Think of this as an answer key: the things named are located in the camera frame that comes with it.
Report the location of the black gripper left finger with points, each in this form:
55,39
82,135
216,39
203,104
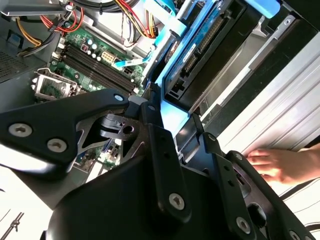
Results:
37,120

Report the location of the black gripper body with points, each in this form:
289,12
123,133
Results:
112,205

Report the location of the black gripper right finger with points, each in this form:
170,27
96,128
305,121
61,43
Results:
230,190

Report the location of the hard disk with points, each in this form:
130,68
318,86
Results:
220,62

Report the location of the bare person hand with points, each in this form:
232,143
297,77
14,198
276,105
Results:
277,165

